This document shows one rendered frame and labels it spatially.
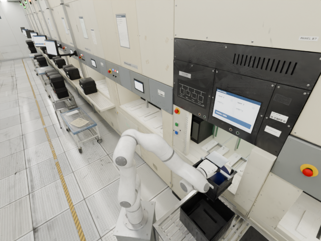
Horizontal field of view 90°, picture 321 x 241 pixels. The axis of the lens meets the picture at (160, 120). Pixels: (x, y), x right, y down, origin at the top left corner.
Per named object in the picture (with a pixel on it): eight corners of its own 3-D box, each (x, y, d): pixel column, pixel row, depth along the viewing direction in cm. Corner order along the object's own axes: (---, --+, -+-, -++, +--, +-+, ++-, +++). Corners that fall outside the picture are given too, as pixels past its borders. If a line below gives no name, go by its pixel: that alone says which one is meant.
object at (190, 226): (202, 198, 140) (204, 185, 130) (230, 225, 121) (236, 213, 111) (178, 218, 126) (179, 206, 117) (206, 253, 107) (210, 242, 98)
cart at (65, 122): (65, 131, 358) (57, 113, 332) (88, 122, 386) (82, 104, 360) (80, 154, 296) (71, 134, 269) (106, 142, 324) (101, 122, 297)
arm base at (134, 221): (120, 228, 122) (115, 216, 111) (127, 204, 137) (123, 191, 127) (145, 231, 119) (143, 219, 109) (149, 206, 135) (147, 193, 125)
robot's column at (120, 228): (127, 269, 160) (112, 235, 118) (134, 236, 183) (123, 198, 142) (155, 273, 157) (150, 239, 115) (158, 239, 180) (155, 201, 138)
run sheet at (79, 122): (68, 123, 301) (68, 122, 300) (79, 117, 318) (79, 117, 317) (79, 127, 287) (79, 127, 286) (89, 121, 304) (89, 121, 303)
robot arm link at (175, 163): (185, 150, 79) (213, 184, 92) (166, 146, 93) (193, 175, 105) (175, 166, 76) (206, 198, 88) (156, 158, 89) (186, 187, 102)
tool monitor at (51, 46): (49, 59, 330) (41, 39, 310) (75, 55, 355) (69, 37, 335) (53, 62, 302) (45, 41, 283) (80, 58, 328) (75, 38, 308)
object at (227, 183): (188, 184, 129) (193, 155, 112) (205, 171, 140) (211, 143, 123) (214, 207, 113) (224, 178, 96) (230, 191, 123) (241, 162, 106)
